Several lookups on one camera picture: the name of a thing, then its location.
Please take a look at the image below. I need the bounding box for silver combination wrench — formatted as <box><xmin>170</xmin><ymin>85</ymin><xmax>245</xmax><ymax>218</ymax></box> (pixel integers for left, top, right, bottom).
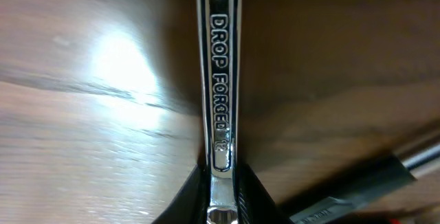
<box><xmin>197</xmin><ymin>0</ymin><xmax>241</xmax><ymax>224</ymax></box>

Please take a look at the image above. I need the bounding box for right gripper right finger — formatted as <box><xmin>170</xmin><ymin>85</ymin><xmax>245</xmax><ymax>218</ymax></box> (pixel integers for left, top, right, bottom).
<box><xmin>238</xmin><ymin>164</ymin><xmax>292</xmax><ymax>224</ymax></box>

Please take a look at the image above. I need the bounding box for small claw hammer black grip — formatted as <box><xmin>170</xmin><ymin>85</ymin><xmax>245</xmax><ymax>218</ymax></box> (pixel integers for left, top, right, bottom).
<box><xmin>288</xmin><ymin>137</ymin><xmax>440</xmax><ymax>224</ymax></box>

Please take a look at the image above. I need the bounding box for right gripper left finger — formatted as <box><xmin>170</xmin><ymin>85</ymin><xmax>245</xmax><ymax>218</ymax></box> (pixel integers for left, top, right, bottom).
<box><xmin>152</xmin><ymin>166</ymin><xmax>208</xmax><ymax>224</ymax></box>

